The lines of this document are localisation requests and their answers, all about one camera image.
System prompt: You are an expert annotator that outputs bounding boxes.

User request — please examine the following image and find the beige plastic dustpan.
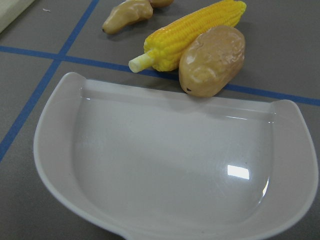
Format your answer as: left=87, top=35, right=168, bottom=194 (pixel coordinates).
left=33, top=72, right=319, bottom=240

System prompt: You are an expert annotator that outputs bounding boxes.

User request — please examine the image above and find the tan toy ginger root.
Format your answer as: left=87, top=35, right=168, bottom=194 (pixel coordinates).
left=101, top=0, right=175, bottom=35

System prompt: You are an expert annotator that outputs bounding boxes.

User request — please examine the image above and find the yellow toy corn cob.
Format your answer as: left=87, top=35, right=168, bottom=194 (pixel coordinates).
left=128, top=0, right=247, bottom=73

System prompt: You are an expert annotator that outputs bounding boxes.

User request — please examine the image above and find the wooden cutting board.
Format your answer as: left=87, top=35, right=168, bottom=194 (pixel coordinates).
left=0, top=0, right=35, bottom=33

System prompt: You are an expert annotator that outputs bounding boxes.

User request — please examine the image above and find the brown toy potato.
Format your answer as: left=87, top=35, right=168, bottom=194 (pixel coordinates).
left=178, top=25, right=246, bottom=98

